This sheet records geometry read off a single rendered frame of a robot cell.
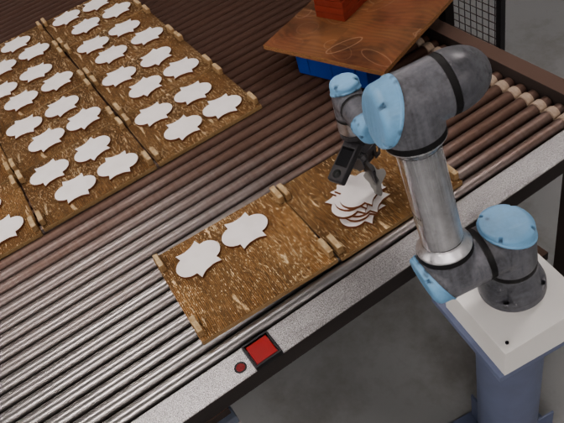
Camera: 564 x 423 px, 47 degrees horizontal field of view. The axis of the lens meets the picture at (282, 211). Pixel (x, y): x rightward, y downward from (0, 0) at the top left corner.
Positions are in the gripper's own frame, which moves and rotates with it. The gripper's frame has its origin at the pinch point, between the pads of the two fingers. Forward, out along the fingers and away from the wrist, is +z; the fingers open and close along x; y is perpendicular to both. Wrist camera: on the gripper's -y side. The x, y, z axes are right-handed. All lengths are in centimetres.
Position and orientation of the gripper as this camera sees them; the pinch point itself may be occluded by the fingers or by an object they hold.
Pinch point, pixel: (359, 189)
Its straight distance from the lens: 180.5
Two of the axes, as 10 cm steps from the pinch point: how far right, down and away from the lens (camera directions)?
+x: -7.7, -3.1, 5.5
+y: 6.0, -6.6, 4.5
